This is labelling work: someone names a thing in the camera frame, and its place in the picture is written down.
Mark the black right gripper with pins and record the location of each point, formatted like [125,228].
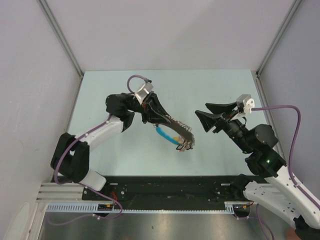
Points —
[208,120]

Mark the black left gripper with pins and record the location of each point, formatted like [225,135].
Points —
[151,101]

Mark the metal key organizer with rings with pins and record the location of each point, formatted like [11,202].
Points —
[184,139]

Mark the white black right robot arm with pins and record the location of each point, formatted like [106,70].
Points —
[298,206]

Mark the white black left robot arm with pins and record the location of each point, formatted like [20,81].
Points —
[71,157]

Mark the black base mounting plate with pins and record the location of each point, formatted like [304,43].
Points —
[213,188]

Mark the pink cylindrical object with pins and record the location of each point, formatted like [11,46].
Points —
[290,234]

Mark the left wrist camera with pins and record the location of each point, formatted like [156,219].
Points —
[143,91]

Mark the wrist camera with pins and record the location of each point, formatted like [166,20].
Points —
[245,104]
[143,91]

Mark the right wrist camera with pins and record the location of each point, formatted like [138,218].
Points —
[245,104]

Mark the grey slotted cable duct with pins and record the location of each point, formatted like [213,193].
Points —
[106,208]

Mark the aluminium frame rail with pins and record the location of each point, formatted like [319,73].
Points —
[54,193]

